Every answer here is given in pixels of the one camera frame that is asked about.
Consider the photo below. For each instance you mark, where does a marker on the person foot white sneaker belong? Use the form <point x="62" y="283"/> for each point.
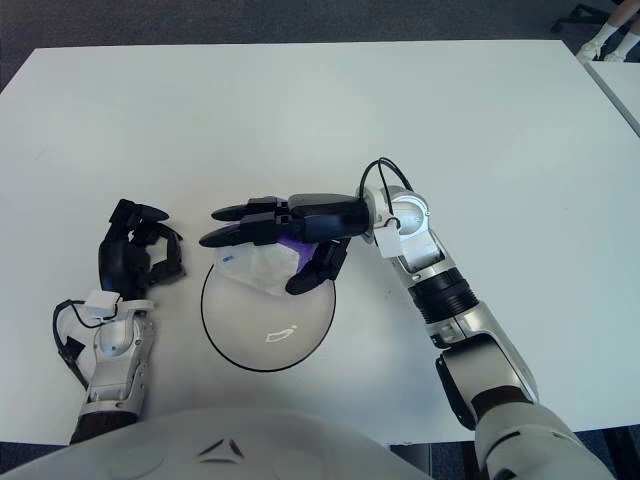
<point x="592" y="48"/>
<point x="616" y="55"/>

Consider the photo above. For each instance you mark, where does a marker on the black office chair base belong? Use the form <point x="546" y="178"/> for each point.
<point x="582" y="10"/>

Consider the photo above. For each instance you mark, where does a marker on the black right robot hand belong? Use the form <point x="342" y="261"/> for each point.
<point x="325" y="215"/>

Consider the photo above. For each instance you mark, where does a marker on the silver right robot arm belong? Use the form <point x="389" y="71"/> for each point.
<point x="450" y="290"/>

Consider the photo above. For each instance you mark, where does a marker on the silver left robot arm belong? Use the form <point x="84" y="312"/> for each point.
<point x="115" y="350"/>

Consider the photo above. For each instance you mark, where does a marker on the purple tissue paper pack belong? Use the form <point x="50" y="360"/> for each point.
<point x="260" y="270"/>

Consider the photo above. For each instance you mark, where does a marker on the black table leg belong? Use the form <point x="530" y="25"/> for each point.
<point x="450" y="462"/>

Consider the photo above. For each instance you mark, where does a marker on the white side table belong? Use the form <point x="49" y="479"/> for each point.
<point x="625" y="85"/>

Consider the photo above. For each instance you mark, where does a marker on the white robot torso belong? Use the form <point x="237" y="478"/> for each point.
<point x="225" y="440"/>

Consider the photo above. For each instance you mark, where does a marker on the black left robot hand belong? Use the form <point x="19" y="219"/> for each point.
<point x="115" y="260"/>

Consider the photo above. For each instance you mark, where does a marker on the white plate black rim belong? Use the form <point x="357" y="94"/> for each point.
<point x="250" y="325"/>

